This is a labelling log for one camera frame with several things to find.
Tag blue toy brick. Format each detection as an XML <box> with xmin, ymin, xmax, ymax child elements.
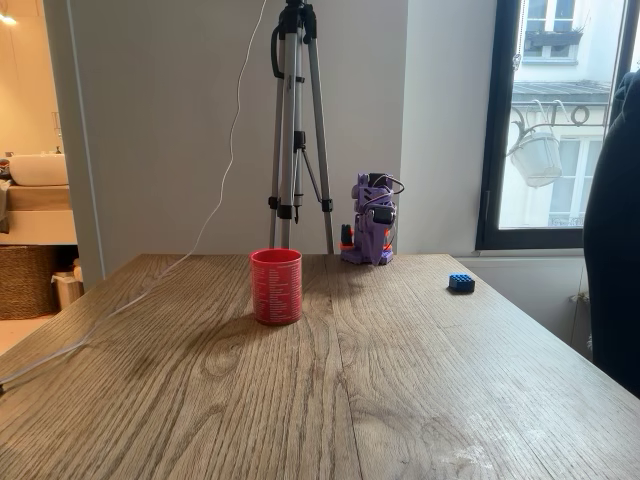
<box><xmin>446</xmin><ymin>272</ymin><xmax>477</xmax><ymax>295</ymax></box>

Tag red cup with white print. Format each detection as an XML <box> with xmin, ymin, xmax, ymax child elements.
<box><xmin>249</xmin><ymin>247</ymin><xmax>304</xmax><ymax>328</ymax></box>

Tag white street lamp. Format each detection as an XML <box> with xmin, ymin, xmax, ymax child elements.
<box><xmin>506</xmin><ymin>130</ymin><xmax>564</xmax><ymax>189</ymax></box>

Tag person in dark clothes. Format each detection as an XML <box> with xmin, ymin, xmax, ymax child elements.
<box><xmin>582</xmin><ymin>69</ymin><xmax>640</xmax><ymax>397</ymax></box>

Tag window flower box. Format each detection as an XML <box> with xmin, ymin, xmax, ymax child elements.
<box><xmin>524</xmin><ymin>29</ymin><xmax>585</xmax><ymax>50</ymax></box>

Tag small white bin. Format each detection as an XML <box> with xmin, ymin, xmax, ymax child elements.
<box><xmin>51</xmin><ymin>269</ymin><xmax>85</xmax><ymax>312</ymax></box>

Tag wooden vanity counter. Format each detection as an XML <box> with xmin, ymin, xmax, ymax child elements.
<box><xmin>0</xmin><ymin>184</ymin><xmax>79</xmax><ymax>246</ymax></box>

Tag white wash basin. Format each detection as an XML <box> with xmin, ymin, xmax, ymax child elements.
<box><xmin>9</xmin><ymin>153</ymin><xmax>69</xmax><ymax>187</ymax></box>

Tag woven wicker basket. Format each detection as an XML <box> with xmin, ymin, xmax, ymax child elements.
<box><xmin>0</xmin><ymin>244</ymin><xmax>61</xmax><ymax>321</ymax></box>

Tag silver camera tripod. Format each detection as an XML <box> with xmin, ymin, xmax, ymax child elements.
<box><xmin>267</xmin><ymin>0</ymin><xmax>336</xmax><ymax>255</ymax></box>

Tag black window frame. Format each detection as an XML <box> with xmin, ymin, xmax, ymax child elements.
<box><xmin>474</xmin><ymin>0</ymin><xmax>640</xmax><ymax>252</ymax></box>

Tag ornate iron lamp bracket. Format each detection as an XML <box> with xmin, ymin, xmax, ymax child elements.
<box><xmin>512</xmin><ymin>98</ymin><xmax>609</xmax><ymax>146</ymax></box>

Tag window blind bead chain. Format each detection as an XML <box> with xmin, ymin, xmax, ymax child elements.
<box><xmin>513</xmin><ymin>0</ymin><xmax>525</xmax><ymax>69</ymax></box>

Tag white cable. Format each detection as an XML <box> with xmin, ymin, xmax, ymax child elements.
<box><xmin>0</xmin><ymin>0</ymin><xmax>268</xmax><ymax>392</ymax></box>

